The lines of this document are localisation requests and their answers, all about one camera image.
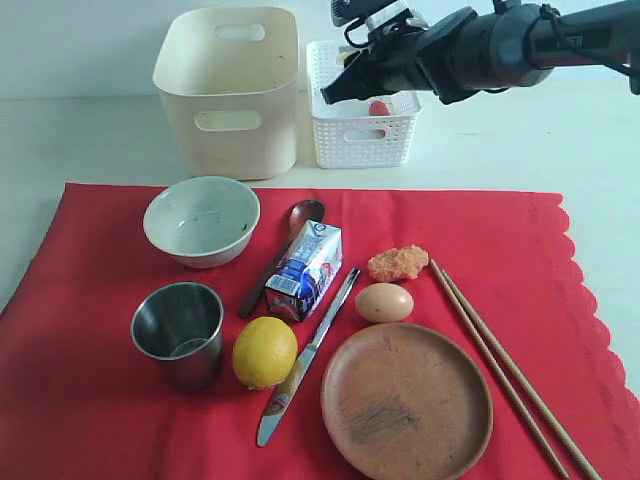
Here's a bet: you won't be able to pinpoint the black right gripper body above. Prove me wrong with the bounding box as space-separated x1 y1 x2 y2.
349 30 440 98

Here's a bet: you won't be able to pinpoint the red sausage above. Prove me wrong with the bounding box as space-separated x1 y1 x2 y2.
368 100 391 138

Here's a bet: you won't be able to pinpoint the blue white milk carton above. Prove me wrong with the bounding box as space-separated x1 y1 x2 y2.
265 220 343 322

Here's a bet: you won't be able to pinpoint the orange fried chicken piece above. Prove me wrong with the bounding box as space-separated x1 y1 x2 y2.
367 245 429 283

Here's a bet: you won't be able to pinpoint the brown egg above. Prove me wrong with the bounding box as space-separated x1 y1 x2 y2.
355 283 414 323

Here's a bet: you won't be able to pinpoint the yellow lemon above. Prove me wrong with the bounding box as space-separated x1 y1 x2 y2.
232 316 298 389

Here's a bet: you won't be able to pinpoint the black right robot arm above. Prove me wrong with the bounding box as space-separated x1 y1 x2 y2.
321 1 639 105

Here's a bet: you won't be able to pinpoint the small white perforated basket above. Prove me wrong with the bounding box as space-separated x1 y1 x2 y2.
306 41 422 169

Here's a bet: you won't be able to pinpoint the large cream plastic bin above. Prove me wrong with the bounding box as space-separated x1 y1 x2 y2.
153 6 299 180

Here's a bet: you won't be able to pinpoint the dark wooden spoon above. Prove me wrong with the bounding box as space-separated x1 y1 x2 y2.
238 199 325 319

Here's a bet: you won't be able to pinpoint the white ceramic bowl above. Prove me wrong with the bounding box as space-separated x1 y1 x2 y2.
143 176 261 269

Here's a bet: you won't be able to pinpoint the stainless steel cup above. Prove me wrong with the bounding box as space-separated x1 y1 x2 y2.
130 281 225 391

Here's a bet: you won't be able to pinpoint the brown wooden plate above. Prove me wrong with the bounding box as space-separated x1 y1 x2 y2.
321 323 493 479

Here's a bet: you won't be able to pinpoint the steel table knife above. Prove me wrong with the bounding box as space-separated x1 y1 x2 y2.
256 268 361 447

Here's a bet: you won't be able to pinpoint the red table cloth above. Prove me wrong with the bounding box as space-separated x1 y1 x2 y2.
1 184 639 479

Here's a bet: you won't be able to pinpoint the left wooden chopstick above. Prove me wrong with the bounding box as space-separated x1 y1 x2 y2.
429 258 570 479

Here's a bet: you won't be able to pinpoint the wooden chopstick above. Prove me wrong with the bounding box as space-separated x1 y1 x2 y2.
429 258 570 479
440 269 601 479

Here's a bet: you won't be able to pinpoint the right wooden chopstick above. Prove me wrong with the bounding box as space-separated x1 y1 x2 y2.
440 269 601 479

